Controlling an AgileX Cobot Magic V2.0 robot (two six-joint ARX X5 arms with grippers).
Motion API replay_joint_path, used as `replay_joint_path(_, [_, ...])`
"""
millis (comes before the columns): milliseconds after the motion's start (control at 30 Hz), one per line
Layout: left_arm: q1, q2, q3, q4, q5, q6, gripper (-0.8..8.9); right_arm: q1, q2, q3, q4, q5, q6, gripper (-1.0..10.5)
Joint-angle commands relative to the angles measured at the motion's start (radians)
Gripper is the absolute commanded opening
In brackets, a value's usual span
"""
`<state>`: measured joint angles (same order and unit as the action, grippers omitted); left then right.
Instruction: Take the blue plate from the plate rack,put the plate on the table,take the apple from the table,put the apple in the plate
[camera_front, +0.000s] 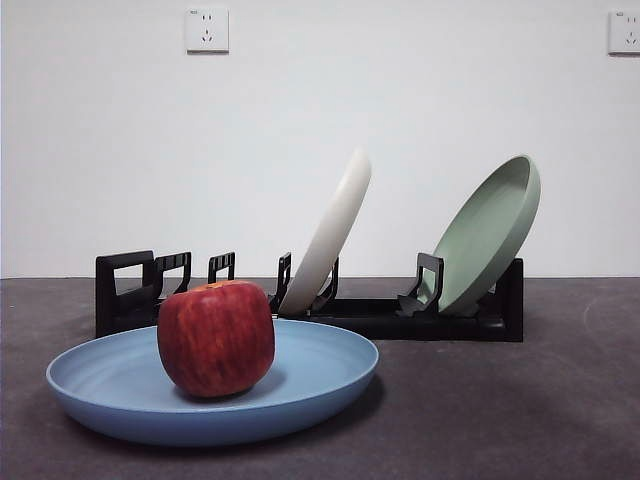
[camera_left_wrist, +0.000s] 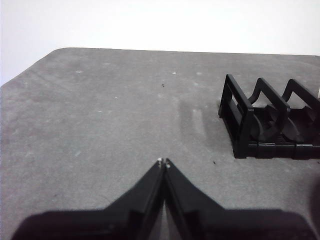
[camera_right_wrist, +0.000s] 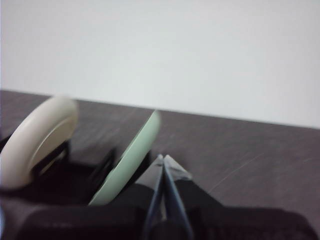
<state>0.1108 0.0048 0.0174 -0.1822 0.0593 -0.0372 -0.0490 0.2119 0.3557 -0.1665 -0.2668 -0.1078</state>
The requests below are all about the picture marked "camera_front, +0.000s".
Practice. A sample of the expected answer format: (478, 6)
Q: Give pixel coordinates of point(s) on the blue round plate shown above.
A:
(310, 360)

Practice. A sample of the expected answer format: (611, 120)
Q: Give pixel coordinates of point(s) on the red apple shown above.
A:
(215, 340)

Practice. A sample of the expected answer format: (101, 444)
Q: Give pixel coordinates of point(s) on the white round plate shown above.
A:
(332, 225)

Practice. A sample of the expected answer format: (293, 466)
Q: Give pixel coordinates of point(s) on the black plate rack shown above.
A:
(440, 327)

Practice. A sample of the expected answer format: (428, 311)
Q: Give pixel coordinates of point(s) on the green round plate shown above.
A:
(485, 235)

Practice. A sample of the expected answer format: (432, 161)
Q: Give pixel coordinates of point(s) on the white wall socket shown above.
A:
(208, 30)
(625, 32)

